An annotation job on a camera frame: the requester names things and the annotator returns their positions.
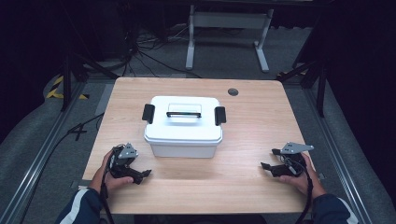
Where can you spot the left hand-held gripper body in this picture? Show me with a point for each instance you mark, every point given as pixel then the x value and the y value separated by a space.
pixel 124 155

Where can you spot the person's left hand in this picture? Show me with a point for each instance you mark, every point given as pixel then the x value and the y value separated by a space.
pixel 113 183

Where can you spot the white plastic storage box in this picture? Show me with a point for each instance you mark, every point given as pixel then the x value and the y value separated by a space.
pixel 183 148

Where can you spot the black metal stand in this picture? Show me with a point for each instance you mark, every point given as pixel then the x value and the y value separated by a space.
pixel 320 90
pixel 67 81

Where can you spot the aluminium floor rail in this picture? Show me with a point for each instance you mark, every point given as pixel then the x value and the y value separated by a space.
pixel 34 168
pixel 339 155

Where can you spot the white metal table frame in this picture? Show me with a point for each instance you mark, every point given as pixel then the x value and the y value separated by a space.
pixel 229 20

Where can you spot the person's right hand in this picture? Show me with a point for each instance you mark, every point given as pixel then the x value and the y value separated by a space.
pixel 306 183

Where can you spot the white box lid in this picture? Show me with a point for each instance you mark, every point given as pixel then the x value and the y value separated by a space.
pixel 183 124

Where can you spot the yellow black floor tape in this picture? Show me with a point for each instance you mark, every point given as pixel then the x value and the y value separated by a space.
pixel 54 90

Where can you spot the black box latch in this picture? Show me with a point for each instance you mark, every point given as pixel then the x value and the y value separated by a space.
pixel 220 115
pixel 148 113

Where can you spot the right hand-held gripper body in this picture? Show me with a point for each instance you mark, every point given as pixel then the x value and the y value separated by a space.
pixel 291 161

